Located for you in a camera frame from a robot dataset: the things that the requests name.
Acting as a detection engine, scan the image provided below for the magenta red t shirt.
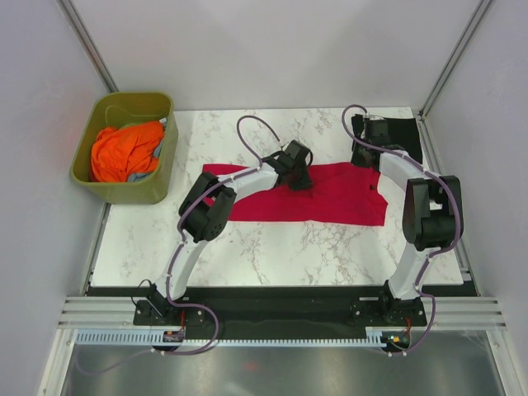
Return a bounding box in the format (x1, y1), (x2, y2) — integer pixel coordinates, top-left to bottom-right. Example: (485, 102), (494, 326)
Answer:
(201, 162), (389, 227)

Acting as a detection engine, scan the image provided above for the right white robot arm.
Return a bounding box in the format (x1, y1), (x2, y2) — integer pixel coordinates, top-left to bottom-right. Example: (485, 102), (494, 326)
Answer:
(351, 115), (464, 325)

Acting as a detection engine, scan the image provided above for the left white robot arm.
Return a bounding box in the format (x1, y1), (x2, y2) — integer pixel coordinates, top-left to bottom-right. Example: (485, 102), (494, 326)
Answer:
(147, 140), (314, 324)

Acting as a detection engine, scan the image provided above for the folded black t shirt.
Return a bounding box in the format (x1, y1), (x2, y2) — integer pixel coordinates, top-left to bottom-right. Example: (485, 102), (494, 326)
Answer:
(353, 115), (423, 164)

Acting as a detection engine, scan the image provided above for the olive green plastic bin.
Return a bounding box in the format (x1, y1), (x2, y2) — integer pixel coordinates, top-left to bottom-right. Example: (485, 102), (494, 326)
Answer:
(70, 92), (178, 205)

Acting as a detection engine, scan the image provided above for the orange t shirt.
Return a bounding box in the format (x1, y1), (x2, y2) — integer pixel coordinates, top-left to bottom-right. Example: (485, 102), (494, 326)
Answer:
(89, 120), (165, 183)

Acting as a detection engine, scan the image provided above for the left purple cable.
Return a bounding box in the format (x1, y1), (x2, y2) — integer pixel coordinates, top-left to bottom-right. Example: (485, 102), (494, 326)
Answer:
(167, 115), (285, 356)

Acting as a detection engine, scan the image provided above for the right aluminium frame post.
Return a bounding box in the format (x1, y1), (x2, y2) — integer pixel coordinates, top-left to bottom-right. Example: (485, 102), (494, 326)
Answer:
(417, 0), (495, 119)

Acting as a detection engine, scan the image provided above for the aluminium frame post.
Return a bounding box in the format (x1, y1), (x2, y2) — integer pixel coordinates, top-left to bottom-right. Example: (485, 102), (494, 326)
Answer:
(57, 0), (119, 93)
(417, 0), (495, 119)

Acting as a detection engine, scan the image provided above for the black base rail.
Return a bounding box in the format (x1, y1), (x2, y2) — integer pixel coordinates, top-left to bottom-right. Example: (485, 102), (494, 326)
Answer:
(87, 281), (477, 338)

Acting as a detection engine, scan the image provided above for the white slotted cable duct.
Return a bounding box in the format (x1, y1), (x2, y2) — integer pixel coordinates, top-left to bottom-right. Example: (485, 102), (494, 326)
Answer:
(75, 328), (411, 347)

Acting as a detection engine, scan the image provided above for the left aluminium frame post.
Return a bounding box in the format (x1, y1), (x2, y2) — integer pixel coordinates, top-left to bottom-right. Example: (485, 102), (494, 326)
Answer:
(57, 0), (119, 93)

